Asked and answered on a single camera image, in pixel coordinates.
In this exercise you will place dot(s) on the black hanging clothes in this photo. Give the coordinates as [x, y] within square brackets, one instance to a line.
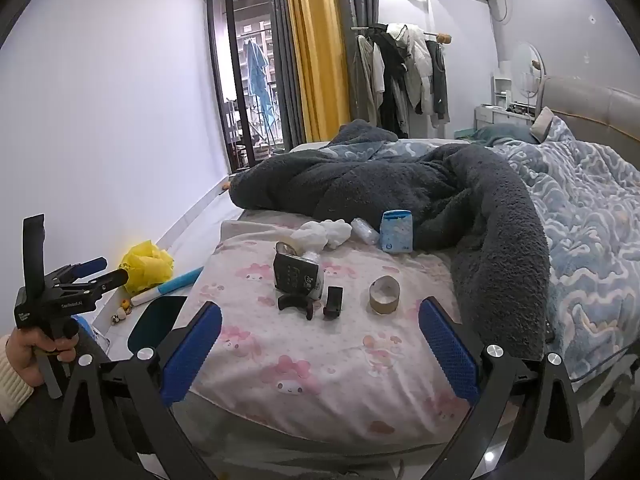
[392, 85]

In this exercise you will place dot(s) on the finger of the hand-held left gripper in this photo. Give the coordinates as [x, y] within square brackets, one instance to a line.
[90, 265]
[110, 280]

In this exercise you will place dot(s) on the beige padded headboard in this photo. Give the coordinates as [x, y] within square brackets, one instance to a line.
[595, 105]

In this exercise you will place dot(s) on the crumpled white tissue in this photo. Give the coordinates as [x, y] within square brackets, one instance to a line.
[327, 232]

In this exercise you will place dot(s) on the white standing fan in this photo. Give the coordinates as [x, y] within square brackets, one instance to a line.
[525, 70]

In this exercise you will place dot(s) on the black packaging box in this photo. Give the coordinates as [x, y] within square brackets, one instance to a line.
[292, 272]

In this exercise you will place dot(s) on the person's left forearm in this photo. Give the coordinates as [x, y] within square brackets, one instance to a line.
[11, 385]

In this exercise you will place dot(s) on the clothes rack rail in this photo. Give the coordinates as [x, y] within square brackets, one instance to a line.
[442, 36]

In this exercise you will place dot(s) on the grey vest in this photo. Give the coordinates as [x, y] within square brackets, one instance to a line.
[440, 80]

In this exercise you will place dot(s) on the small yellow duck toy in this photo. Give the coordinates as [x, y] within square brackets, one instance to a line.
[125, 304]

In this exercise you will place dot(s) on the black-framed balcony door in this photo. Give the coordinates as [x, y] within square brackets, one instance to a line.
[220, 85]

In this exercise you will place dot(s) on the blue tissue packet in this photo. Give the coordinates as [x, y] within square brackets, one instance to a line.
[396, 232]

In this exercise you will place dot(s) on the small black plastic holder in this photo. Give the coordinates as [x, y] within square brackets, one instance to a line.
[333, 302]

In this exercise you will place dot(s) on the teal pillow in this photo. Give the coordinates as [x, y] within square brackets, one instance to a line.
[505, 135]

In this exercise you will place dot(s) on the cardboard tape roll core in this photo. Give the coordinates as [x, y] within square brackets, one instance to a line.
[384, 302]

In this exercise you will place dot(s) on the white jacket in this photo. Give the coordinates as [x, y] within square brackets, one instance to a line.
[417, 60]

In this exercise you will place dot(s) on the person's left hand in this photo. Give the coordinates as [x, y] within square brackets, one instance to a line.
[27, 355]

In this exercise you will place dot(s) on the clear plastic wrap roll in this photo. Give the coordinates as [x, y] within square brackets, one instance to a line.
[365, 230]

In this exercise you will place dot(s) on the white desktop organiser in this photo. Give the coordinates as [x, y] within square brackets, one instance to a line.
[501, 85]

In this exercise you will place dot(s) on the yellow curtain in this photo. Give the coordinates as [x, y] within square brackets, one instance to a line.
[317, 50]

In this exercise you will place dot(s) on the white dresser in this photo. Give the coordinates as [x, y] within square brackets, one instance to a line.
[495, 116]

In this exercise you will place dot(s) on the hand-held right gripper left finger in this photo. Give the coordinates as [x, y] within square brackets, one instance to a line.
[192, 355]

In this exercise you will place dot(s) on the blue and white tube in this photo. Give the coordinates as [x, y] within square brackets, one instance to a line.
[175, 282]

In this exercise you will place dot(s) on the pink printed bed sheet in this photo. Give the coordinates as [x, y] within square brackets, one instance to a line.
[310, 360]

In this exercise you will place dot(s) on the black curved clip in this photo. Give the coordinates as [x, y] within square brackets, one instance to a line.
[290, 302]

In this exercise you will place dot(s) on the blue hanging garment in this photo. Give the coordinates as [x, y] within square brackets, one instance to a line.
[257, 75]

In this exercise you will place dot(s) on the dark grey fleece blanket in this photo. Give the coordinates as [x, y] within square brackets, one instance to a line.
[350, 180]

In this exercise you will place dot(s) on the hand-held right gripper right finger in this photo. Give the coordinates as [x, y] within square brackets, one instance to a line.
[447, 355]

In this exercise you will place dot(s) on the dark teal stool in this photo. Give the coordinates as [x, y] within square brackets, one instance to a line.
[155, 320]

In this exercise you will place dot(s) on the blue cloud-patterned duvet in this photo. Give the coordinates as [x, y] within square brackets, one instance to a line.
[590, 220]

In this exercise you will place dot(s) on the yellow plastic bag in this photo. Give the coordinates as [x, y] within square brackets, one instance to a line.
[147, 265]

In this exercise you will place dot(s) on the beige pillow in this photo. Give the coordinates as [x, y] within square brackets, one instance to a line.
[542, 125]

